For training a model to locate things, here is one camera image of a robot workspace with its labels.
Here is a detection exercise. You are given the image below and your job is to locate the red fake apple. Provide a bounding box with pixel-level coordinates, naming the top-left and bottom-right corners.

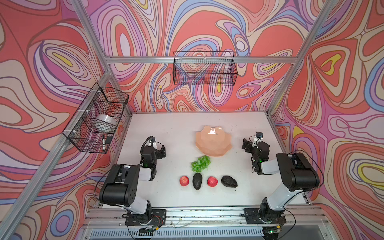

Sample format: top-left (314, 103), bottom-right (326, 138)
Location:
top-left (179, 176), bottom-right (190, 187)
top-left (207, 176), bottom-right (218, 188)

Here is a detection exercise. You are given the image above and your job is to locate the dark fake avocado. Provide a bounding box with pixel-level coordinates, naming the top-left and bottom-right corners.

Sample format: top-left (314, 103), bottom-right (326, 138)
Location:
top-left (221, 176), bottom-right (238, 188)
top-left (193, 173), bottom-right (203, 190)

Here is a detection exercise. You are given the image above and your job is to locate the green fake grape bunch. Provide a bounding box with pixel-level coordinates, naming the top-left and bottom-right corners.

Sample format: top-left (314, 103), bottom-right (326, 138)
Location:
top-left (191, 156), bottom-right (211, 173)

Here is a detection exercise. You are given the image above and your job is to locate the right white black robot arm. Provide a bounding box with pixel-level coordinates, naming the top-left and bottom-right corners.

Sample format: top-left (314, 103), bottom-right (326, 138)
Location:
top-left (242, 139), bottom-right (320, 225)

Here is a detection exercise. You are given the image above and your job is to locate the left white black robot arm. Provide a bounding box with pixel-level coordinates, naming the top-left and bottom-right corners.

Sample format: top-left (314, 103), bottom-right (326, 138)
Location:
top-left (99, 136), bottom-right (166, 226)

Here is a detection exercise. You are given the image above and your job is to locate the pink faceted fruit bowl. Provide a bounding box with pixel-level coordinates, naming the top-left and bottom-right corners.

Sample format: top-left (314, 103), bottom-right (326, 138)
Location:
top-left (195, 126), bottom-right (233, 157)

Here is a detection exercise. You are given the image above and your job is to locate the black marker pen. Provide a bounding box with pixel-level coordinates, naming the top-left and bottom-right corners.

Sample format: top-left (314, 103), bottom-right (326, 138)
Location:
top-left (102, 135), bottom-right (106, 152)

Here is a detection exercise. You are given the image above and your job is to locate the silver tape roll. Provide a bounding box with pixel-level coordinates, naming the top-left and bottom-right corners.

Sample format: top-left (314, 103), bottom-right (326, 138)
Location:
top-left (96, 114), bottom-right (118, 126)

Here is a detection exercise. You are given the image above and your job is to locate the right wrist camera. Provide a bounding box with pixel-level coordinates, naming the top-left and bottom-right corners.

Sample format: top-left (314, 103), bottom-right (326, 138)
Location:
top-left (255, 132), bottom-right (264, 139)

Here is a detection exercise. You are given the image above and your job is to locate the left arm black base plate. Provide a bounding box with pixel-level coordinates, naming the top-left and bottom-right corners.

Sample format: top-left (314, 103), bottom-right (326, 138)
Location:
top-left (125, 209), bottom-right (167, 227)

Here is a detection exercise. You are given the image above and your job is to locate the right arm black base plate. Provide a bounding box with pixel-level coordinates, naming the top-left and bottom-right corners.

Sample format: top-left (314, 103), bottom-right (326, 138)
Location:
top-left (243, 208), bottom-right (287, 225)

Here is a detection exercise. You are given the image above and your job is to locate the black wire basket left wall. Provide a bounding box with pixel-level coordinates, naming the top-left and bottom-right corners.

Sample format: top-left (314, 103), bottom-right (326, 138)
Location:
top-left (63, 83), bottom-right (129, 154)

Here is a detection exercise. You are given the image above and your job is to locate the black wire basket wall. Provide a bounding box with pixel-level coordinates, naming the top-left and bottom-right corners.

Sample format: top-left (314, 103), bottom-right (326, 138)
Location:
top-left (63, 83), bottom-right (129, 154)
top-left (173, 50), bottom-right (238, 86)

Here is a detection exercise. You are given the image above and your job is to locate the aluminium front rail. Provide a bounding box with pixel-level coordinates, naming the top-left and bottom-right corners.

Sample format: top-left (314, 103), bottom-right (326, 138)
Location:
top-left (83, 205), bottom-right (331, 228)

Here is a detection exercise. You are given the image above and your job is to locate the black wire basket back wall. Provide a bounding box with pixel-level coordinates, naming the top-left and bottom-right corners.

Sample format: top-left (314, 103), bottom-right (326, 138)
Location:
top-left (173, 50), bottom-right (238, 86)

